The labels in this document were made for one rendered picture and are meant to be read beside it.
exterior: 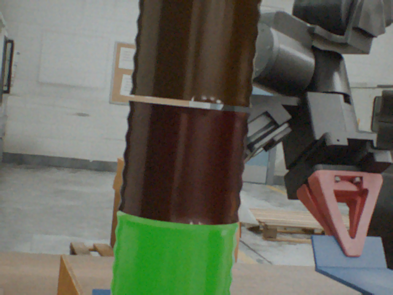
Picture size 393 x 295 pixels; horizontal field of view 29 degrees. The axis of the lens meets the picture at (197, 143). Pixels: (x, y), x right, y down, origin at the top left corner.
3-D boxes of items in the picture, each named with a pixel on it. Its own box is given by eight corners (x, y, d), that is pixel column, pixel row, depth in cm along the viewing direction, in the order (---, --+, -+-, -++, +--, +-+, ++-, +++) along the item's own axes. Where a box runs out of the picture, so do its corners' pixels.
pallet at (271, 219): (342, 227, 791) (344, 214, 790) (390, 247, 694) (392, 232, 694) (232, 220, 761) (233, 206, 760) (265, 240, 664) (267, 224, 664)
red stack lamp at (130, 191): (218, 208, 26) (228, 110, 26) (256, 228, 22) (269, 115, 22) (108, 200, 25) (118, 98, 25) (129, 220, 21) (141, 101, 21)
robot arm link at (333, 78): (322, 91, 71) (311, 30, 74) (276, 117, 74) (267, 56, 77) (366, 112, 75) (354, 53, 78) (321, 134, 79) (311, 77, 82)
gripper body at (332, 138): (329, 149, 67) (316, 77, 70) (284, 195, 76) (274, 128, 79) (394, 153, 69) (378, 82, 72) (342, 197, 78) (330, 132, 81)
